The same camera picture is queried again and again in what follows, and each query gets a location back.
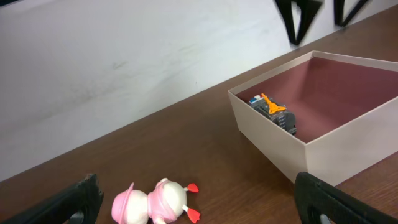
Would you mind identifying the beige box maroon interior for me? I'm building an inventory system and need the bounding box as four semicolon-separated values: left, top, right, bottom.
228;51;397;185

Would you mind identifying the grey orange toy car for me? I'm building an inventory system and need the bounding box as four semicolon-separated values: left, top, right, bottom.
248;93;297;135

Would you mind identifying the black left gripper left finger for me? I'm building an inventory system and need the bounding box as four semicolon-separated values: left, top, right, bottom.
2;174;104;224

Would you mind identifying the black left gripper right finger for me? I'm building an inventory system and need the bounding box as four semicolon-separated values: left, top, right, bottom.
294;172;397;224

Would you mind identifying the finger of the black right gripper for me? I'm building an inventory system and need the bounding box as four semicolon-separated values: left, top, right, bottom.
274;0;325;46
333;0;371;27

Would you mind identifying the pink white duck toy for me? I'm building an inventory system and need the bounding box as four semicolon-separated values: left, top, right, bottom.
111;178;201;224

